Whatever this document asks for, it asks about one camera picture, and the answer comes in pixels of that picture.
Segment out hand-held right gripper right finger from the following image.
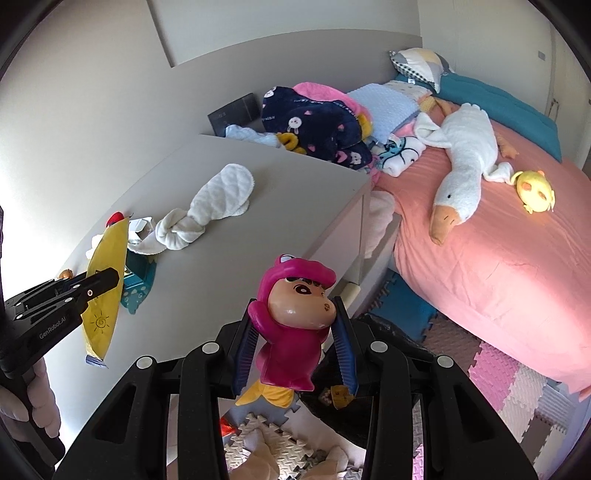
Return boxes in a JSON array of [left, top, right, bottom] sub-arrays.
[[333, 298, 539, 480]]

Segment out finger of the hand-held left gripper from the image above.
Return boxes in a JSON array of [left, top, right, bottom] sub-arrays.
[[4, 267, 122, 324], [18, 277, 70, 298]]

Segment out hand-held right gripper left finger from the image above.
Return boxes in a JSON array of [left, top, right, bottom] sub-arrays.
[[53, 300, 260, 480]]

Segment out yellow snack packet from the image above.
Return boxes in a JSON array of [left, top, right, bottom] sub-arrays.
[[81, 217, 130, 368]]

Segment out pink cartoon figure toy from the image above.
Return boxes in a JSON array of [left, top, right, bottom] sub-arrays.
[[235, 253, 337, 407]]

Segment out person's left hand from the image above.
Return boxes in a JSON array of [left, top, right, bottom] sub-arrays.
[[0, 357, 62, 438]]

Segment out teal patterned toy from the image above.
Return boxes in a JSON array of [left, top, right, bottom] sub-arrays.
[[121, 251, 158, 315]]

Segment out beige plush slipper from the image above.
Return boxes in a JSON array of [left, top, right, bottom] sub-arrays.
[[235, 429, 282, 480], [314, 443, 352, 477]]

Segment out white quilted knotted cloth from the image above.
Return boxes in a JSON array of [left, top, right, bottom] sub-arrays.
[[154, 164, 256, 252]]

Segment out foam floor mat tiles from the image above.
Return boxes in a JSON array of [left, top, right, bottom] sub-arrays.
[[222, 268, 583, 480]]

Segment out light blue cloth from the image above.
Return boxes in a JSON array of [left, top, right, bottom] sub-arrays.
[[225, 124, 282, 148]]

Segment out white cartoon print garment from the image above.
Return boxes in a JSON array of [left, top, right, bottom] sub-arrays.
[[369, 134, 428, 178]]

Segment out black box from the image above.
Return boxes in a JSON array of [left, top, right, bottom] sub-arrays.
[[207, 92, 263, 137]]

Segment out yellow plush toy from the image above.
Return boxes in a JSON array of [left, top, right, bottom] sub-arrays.
[[276, 131, 308, 155]]

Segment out white goose plush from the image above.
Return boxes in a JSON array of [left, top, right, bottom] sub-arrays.
[[413, 102, 515, 245]]

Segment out navy rabbit print blanket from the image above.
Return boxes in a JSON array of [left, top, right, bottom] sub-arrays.
[[261, 85, 375, 172]]

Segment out light blue dotted blanket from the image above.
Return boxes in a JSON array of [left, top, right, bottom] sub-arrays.
[[346, 83, 421, 144]]

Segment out yellow chick plush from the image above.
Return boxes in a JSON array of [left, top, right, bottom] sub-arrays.
[[515, 170, 556, 214]]

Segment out pink fleece blanket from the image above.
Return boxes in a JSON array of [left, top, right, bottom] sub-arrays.
[[292, 82, 370, 121]]

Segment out pastel patchwork quilt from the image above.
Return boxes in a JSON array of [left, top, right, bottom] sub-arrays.
[[383, 79, 437, 106]]

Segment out teal quilted blanket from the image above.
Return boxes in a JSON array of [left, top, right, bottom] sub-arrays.
[[434, 73, 563, 162]]

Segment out checkered patchwork pillow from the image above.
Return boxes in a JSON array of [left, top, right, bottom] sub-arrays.
[[389, 47, 455, 93]]

